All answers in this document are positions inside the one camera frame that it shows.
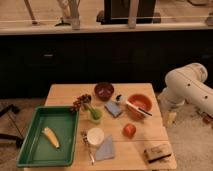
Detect red apple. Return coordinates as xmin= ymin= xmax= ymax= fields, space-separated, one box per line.
xmin=123 ymin=123 xmax=136 ymax=138

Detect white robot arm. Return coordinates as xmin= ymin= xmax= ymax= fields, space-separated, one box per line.
xmin=158 ymin=63 xmax=213 ymax=117

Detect green plastic tray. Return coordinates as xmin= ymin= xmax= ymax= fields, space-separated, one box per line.
xmin=17 ymin=106 xmax=78 ymax=168

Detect dark red bowl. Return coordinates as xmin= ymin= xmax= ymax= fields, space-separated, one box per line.
xmin=94 ymin=82 xmax=114 ymax=101

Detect small black white object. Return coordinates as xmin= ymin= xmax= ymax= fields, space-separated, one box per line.
xmin=115 ymin=94 xmax=123 ymax=103

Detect blue sponge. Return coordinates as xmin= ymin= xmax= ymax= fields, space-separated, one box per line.
xmin=105 ymin=101 xmax=122 ymax=117

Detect bunch of dark grapes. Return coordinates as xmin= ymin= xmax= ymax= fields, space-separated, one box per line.
xmin=70 ymin=94 xmax=91 ymax=111

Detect green cup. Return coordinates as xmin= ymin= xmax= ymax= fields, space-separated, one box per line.
xmin=84 ymin=103 xmax=102 ymax=124

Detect orange bowl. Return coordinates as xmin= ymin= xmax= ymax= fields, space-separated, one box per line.
xmin=127 ymin=94 xmax=152 ymax=120

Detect wooden table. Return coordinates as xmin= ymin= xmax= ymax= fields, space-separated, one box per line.
xmin=24 ymin=83 xmax=177 ymax=171

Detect white cup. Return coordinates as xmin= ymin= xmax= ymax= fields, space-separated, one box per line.
xmin=87 ymin=127 xmax=104 ymax=147

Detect metal fork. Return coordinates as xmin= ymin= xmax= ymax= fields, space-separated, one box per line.
xmin=81 ymin=131 xmax=95 ymax=165

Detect grey blue cloth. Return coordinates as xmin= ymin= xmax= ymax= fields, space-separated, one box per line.
xmin=95 ymin=136 xmax=115 ymax=161

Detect brown board eraser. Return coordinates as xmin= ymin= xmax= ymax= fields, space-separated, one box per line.
xmin=144 ymin=144 xmax=172 ymax=163

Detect black chair base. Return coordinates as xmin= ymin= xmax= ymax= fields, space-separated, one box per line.
xmin=0 ymin=103 xmax=25 ymax=149

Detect white black-handled utensil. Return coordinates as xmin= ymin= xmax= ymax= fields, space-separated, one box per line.
xmin=126 ymin=101 xmax=152 ymax=116

